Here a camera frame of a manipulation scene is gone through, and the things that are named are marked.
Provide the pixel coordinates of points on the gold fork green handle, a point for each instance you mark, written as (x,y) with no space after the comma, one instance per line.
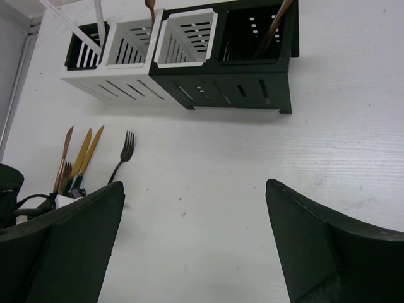
(79,160)

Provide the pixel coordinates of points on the large copper spoon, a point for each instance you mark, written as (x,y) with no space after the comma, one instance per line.
(272,29)

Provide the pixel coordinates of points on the white utensil caddy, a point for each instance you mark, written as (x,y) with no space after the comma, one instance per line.
(123,84)

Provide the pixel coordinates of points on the copper knife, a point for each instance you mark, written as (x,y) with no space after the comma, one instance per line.
(63,159)

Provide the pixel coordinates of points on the gold knife green handle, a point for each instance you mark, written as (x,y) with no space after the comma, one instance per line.
(86,160)

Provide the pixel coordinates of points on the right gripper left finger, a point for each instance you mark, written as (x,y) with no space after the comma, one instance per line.
(63,255)

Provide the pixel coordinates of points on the white insert bin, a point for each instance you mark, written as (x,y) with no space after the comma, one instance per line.
(186,39)

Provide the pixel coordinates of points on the white chopstick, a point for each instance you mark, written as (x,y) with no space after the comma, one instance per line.
(75,30)
(100,21)

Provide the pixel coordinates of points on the black utensil caddy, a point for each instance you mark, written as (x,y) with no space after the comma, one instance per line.
(256,85)

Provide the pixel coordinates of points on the grey insert bin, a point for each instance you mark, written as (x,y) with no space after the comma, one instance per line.
(130,43)

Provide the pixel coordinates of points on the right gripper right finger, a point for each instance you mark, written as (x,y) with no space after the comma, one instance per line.
(327,256)

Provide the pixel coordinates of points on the aluminium rail frame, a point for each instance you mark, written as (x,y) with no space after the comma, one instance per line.
(18,37)

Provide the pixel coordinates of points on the rose copper fork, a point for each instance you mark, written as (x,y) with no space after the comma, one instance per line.
(150,4)

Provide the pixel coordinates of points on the copper fork short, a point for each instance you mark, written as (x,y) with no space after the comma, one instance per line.
(64,177)

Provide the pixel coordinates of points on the black fork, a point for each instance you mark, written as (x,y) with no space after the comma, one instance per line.
(126,153)

